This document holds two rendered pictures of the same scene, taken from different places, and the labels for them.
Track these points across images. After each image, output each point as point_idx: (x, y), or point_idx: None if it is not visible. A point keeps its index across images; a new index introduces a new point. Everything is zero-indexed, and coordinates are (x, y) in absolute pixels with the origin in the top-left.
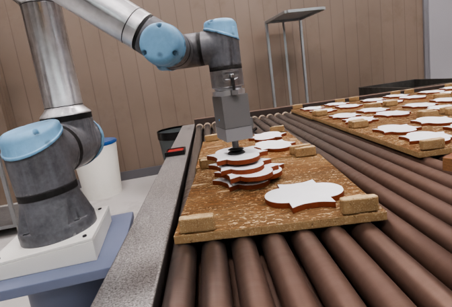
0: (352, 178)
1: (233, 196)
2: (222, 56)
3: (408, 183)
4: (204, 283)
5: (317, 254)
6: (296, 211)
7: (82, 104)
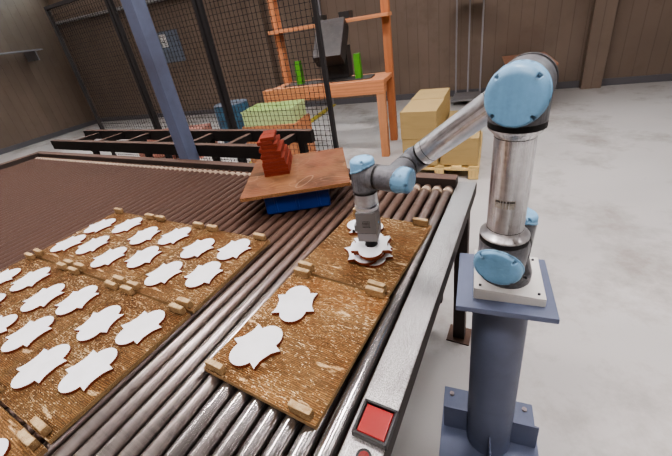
0: (317, 244)
1: (391, 241)
2: (370, 177)
3: (305, 234)
4: (426, 214)
5: (388, 211)
6: None
7: (486, 224)
